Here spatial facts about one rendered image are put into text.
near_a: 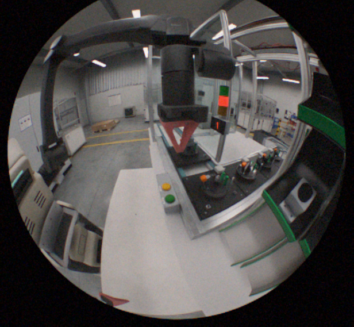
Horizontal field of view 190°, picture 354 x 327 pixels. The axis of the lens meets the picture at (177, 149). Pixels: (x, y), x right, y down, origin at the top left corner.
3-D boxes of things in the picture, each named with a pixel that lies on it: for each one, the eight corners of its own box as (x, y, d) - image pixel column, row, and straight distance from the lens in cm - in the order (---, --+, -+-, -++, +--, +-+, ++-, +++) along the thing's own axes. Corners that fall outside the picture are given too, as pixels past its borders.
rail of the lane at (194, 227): (191, 240, 49) (194, 235, 39) (157, 145, 107) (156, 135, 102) (202, 235, 50) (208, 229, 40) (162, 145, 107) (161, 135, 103)
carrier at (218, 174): (201, 220, 43) (210, 205, 32) (181, 179, 54) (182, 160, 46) (244, 198, 55) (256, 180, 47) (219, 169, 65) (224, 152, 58)
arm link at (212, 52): (166, 41, 29) (165, 16, 23) (214, 45, 31) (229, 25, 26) (168, 83, 23) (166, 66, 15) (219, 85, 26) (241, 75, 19)
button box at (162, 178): (165, 213, 49) (163, 207, 43) (157, 181, 61) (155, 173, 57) (180, 210, 50) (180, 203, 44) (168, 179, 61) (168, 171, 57)
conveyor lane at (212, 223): (200, 236, 50) (205, 230, 41) (177, 185, 64) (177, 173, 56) (289, 166, 144) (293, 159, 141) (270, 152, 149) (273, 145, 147)
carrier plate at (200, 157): (177, 168, 61) (177, 165, 60) (168, 149, 80) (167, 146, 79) (211, 160, 71) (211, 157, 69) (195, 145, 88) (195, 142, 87)
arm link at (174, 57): (161, 52, 24) (158, 40, 19) (195, 53, 24) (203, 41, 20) (162, 82, 22) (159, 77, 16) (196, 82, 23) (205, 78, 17)
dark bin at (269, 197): (288, 243, 25) (311, 237, 19) (260, 195, 25) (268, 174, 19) (335, 164, 45) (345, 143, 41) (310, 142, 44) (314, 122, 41)
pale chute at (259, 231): (235, 262, 40) (230, 266, 36) (223, 230, 40) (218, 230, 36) (313, 205, 40) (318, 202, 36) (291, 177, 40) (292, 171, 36)
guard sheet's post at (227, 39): (216, 162, 68) (222, 11, 84) (214, 160, 70) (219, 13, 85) (220, 161, 70) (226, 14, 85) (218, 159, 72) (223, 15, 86)
